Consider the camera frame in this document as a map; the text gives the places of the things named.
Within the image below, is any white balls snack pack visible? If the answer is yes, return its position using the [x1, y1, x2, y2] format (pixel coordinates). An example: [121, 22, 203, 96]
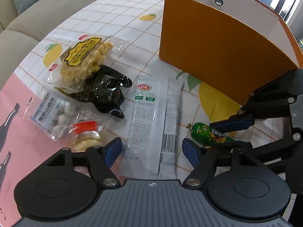
[29, 91, 79, 140]

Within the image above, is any green sausage snack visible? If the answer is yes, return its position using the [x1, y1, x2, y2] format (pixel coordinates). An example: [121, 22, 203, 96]
[186, 122, 235, 145]

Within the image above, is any orange cardboard box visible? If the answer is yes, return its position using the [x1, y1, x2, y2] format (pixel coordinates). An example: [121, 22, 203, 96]
[159, 0, 302, 105]

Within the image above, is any black seaweed snack pack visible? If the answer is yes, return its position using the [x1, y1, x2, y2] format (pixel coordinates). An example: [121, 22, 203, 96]
[68, 65, 133, 119]

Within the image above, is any grey white snack pouch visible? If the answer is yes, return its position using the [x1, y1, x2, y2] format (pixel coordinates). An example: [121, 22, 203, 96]
[119, 75, 183, 180]

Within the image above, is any beige sofa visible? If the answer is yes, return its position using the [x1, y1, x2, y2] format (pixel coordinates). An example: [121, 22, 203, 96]
[1, 0, 96, 86]

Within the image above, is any yellow waffle snack pack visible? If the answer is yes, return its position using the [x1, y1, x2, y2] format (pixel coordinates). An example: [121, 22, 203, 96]
[46, 35, 114, 94]

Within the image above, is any small date walnut pack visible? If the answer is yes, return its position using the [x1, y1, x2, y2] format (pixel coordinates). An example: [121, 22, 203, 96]
[62, 116, 111, 152]

